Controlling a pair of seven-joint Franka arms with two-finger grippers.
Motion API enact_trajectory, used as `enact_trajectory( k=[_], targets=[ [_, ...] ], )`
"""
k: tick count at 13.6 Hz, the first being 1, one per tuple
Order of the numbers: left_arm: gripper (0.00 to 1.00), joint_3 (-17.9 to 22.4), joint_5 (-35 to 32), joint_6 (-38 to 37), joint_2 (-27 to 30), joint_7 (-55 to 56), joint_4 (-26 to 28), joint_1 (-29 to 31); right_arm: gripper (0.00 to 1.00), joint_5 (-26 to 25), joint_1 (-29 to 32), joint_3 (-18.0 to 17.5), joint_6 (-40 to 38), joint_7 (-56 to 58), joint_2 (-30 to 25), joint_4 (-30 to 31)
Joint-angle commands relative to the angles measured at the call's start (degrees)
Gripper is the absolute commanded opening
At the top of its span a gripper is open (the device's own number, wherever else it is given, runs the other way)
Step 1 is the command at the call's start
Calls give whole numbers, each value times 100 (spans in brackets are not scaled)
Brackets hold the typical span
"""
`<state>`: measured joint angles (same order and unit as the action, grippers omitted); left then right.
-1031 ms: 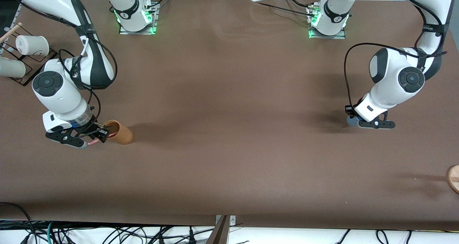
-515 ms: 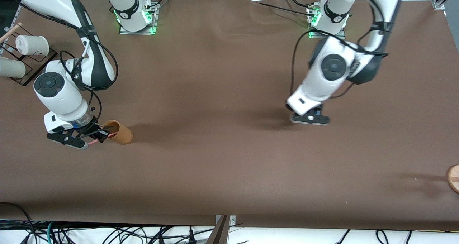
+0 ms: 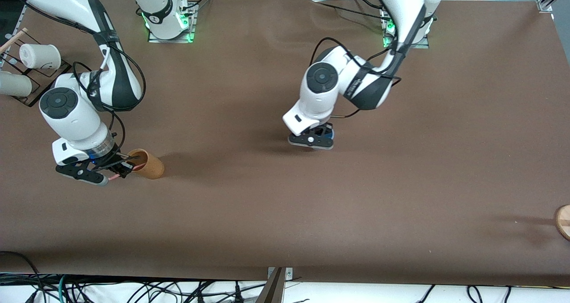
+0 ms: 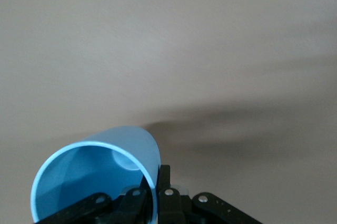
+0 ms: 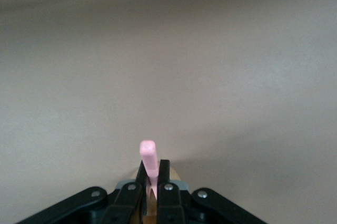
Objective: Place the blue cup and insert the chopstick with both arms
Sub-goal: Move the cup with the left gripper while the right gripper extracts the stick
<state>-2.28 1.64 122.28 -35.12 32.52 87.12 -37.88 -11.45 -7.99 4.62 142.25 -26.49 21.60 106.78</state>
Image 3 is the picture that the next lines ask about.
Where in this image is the wooden stick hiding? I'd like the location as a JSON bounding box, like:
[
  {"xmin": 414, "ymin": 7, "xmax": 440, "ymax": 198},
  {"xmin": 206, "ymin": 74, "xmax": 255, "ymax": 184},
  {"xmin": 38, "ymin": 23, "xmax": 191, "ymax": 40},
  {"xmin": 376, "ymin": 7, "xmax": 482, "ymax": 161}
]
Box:
[{"xmin": 0, "ymin": 27, "xmax": 28, "ymax": 54}]

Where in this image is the metal table bracket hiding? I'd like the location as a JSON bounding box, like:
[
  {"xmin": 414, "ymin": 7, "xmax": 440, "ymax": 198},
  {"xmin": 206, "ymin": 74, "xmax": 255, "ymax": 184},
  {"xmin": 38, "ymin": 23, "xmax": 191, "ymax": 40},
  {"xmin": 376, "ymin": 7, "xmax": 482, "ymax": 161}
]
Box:
[{"xmin": 267, "ymin": 267, "xmax": 294, "ymax": 281}]

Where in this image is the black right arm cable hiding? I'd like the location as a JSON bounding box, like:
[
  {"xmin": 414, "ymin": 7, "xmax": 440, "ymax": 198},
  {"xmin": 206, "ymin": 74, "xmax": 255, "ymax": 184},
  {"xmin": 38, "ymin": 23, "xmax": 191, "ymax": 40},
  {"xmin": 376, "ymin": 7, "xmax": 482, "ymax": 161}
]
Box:
[{"xmin": 73, "ymin": 44, "xmax": 147, "ymax": 158}]

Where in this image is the round wooden disc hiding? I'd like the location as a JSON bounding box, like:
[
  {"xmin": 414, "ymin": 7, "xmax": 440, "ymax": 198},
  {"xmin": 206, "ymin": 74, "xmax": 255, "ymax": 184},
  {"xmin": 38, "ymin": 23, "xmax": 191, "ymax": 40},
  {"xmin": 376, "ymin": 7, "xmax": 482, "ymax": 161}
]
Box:
[{"xmin": 554, "ymin": 204, "xmax": 570, "ymax": 242}]

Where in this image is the green floor cable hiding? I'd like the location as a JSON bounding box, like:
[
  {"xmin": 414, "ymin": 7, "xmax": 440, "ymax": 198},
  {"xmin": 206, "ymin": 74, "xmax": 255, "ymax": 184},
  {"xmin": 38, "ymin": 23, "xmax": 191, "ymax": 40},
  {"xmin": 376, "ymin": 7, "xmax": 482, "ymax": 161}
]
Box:
[{"xmin": 57, "ymin": 274, "xmax": 69, "ymax": 303}]

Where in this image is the brown cup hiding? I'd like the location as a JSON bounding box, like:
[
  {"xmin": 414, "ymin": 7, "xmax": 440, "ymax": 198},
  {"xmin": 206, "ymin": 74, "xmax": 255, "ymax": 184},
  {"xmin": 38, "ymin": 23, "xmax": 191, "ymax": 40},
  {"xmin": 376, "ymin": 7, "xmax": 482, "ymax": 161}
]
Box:
[{"xmin": 127, "ymin": 149, "xmax": 165, "ymax": 180}]

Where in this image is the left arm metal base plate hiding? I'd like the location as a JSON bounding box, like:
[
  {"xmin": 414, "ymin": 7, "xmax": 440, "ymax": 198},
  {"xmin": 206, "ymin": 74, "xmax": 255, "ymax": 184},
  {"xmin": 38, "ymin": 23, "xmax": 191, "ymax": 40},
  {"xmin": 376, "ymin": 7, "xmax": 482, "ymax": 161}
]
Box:
[{"xmin": 382, "ymin": 7, "xmax": 431, "ymax": 49}]

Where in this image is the white cup with print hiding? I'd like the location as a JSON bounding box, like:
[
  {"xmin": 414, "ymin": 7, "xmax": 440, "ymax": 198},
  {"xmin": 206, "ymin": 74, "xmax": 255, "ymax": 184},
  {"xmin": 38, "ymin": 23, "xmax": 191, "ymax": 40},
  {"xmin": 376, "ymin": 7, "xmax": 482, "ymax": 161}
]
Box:
[{"xmin": 19, "ymin": 43, "xmax": 62, "ymax": 70}]

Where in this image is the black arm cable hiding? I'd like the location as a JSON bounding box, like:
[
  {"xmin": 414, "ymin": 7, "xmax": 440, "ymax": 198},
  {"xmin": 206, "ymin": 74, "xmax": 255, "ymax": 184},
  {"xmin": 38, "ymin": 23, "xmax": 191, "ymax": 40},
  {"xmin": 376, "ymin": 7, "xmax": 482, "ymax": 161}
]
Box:
[
  {"xmin": 310, "ymin": 37, "xmax": 404, "ymax": 118},
  {"xmin": 73, "ymin": 44, "xmax": 147, "ymax": 158}
]

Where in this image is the dark grey metal pole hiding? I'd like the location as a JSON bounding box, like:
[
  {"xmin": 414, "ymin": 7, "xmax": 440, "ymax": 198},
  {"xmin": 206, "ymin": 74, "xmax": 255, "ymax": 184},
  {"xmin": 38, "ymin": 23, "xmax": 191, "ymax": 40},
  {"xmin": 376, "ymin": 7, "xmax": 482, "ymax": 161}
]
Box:
[{"xmin": 256, "ymin": 267, "xmax": 286, "ymax": 303}]

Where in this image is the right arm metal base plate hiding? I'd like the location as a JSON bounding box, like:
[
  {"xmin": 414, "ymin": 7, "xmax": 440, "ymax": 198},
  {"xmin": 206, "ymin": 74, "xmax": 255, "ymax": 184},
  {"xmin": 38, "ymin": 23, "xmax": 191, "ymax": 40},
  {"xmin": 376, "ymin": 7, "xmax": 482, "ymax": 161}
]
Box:
[{"xmin": 147, "ymin": 3, "xmax": 198, "ymax": 44}]

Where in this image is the black wire cup rack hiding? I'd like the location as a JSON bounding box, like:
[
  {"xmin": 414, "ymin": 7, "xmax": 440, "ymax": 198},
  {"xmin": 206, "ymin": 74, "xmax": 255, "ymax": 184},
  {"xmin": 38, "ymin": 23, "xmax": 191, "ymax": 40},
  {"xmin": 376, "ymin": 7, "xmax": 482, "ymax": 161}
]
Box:
[{"xmin": 0, "ymin": 32, "xmax": 73, "ymax": 108}]

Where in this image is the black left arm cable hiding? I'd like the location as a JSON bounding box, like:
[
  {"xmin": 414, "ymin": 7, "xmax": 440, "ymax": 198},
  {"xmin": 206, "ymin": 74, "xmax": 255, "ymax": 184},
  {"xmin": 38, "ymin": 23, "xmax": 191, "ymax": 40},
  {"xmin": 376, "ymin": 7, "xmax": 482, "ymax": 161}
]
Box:
[{"xmin": 310, "ymin": 37, "xmax": 404, "ymax": 118}]

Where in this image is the pink chopstick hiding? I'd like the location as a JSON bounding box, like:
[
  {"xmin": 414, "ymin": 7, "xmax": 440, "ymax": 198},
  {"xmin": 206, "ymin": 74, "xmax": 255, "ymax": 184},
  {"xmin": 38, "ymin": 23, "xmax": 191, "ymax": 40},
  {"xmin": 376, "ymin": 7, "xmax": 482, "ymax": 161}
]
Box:
[{"xmin": 108, "ymin": 162, "xmax": 146, "ymax": 181}]

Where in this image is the plain white cup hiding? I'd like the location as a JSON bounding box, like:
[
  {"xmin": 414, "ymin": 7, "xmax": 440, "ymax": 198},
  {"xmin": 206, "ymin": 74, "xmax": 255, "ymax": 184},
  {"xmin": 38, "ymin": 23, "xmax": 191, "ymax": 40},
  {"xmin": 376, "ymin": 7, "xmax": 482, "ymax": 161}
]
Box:
[{"xmin": 0, "ymin": 71, "xmax": 33, "ymax": 97}]

